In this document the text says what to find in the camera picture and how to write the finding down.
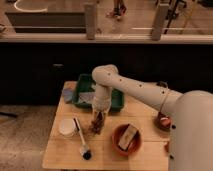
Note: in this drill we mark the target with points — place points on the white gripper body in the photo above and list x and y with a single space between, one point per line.
100 108

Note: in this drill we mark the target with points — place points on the dark grape bunch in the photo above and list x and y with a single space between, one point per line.
97 123

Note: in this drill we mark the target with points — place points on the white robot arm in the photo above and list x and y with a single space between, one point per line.
191 113

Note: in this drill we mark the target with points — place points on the grey folded cloth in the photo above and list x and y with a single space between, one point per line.
86 97

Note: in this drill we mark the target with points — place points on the green plastic tray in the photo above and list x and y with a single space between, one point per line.
85 83

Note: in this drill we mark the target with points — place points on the terracotta bowl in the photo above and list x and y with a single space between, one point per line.
134 145

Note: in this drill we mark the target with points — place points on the white round lid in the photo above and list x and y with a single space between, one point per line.
67 127

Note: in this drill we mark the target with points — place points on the beige block in bowl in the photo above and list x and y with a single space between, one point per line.
127 137

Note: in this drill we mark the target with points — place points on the black white dish brush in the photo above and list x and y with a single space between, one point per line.
84 149

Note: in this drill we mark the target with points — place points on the dark brown bowl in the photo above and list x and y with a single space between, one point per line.
163 122

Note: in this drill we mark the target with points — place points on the small dark jar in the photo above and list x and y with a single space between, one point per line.
162 84

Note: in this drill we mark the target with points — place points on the yellow onion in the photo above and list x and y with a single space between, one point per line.
166 147

